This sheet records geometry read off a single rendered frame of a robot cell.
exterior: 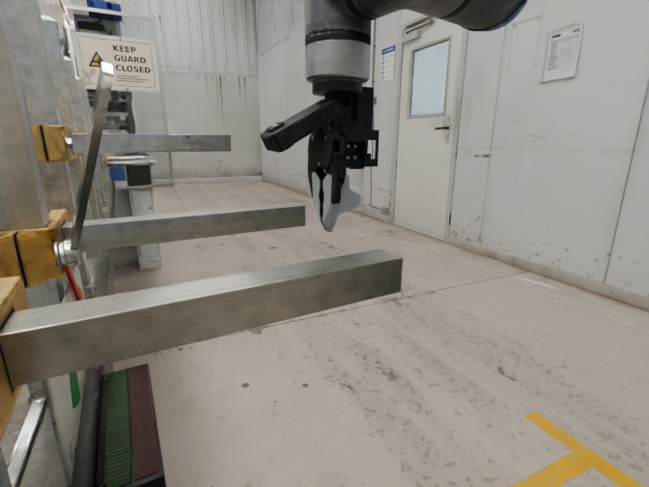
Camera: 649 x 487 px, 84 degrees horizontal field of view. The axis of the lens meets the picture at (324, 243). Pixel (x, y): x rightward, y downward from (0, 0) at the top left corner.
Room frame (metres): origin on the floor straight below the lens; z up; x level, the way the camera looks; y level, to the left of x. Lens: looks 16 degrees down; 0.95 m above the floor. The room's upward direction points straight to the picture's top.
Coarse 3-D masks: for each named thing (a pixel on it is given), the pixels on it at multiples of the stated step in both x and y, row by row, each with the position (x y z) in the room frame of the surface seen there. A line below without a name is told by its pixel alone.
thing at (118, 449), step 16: (112, 384) 0.33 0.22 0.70; (112, 400) 0.30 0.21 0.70; (112, 416) 0.28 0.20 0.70; (112, 432) 0.26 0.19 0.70; (128, 432) 0.26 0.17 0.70; (112, 448) 0.25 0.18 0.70; (128, 448) 0.25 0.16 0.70; (112, 464) 0.23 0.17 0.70; (128, 464) 0.23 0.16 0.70; (112, 480) 0.22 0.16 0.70; (128, 480) 0.22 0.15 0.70
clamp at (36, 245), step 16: (48, 224) 0.34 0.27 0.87; (0, 240) 0.30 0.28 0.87; (16, 240) 0.31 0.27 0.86; (32, 240) 0.31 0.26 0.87; (48, 240) 0.33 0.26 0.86; (64, 240) 0.37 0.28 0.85; (0, 256) 0.30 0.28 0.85; (16, 256) 0.30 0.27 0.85; (32, 256) 0.31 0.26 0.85; (48, 256) 0.31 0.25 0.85; (0, 272) 0.30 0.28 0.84; (16, 272) 0.30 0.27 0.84; (32, 272) 0.31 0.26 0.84; (48, 272) 0.31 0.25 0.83
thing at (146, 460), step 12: (132, 372) 0.35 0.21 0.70; (144, 372) 0.35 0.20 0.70; (132, 384) 0.33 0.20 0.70; (144, 384) 0.33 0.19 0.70; (132, 396) 0.31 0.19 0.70; (144, 396) 0.31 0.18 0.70; (132, 408) 0.29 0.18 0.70; (144, 408) 0.29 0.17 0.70; (132, 420) 0.28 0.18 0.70; (144, 420) 0.28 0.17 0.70; (132, 432) 0.26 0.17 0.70; (144, 432) 0.26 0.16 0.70; (132, 444) 0.25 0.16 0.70; (144, 444) 0.25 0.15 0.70; (144, 456) 0.24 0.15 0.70; (156, 456) 0.24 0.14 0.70; (144, 468) 0.23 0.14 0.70; (156, 468) 0.23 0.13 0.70
